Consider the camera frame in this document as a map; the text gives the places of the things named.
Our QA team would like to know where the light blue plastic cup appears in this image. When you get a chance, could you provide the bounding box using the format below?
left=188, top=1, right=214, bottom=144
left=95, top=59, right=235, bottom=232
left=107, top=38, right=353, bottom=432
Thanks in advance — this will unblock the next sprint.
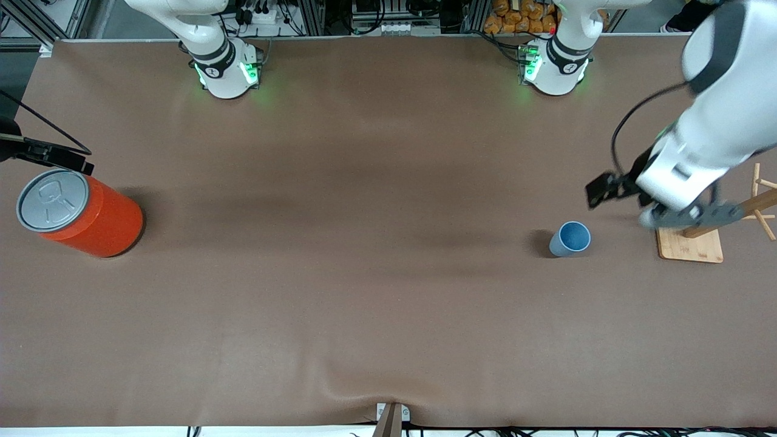
left=549, top=221, right=592, bottom=258

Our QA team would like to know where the wooden cup stand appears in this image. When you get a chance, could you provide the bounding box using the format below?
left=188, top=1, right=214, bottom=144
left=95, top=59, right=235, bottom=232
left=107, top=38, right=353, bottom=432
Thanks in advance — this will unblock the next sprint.
left=653, top=162, right=777, bottom=264

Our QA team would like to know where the orange can with grey lid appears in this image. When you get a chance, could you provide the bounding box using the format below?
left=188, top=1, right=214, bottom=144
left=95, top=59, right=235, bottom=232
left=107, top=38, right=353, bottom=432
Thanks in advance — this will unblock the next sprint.
left=16, top=168, right=145, bottom=259

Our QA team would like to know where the orange snack bag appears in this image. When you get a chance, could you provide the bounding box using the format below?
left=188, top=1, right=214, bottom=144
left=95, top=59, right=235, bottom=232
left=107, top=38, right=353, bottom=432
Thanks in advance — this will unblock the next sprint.
left=483, top=0, right=560, bottom=35

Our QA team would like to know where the white power strip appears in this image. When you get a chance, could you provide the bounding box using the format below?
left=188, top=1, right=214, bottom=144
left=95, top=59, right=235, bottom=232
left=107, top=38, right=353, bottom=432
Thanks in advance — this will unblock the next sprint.
left=238, top=0, right=291, bottom=26

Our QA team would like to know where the brown table mat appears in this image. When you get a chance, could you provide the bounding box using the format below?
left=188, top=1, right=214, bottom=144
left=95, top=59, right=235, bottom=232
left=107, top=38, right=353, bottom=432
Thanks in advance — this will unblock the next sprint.
left=0, top=33, right=777, bottom=429

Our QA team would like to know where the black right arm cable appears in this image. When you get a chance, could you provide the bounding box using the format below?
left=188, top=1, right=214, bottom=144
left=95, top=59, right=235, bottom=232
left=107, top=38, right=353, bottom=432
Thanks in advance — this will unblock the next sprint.
left=0, top=89, right=93, bottom=155

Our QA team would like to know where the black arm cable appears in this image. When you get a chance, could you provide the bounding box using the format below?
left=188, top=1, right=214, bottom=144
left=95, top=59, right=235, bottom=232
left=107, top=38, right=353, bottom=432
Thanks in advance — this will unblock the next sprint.
left=0, top=89, right=93, bottom=155
left=609, top=81, right=694, bottom=178

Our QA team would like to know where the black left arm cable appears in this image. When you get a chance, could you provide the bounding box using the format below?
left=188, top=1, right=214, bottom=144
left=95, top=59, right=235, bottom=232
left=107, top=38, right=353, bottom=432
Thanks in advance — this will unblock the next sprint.
left=609, top=81, right=694, bottom=178

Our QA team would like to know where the aluminium frame profile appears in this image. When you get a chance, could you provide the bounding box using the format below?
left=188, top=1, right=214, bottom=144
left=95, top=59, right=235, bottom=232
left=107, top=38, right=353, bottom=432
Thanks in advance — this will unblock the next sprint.
left=0, top=0, right=93, bottom=50

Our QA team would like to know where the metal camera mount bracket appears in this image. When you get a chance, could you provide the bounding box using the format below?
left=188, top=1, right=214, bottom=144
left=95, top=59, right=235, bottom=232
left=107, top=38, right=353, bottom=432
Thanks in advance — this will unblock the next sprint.
left=372, top=402, right=411, bottom=437

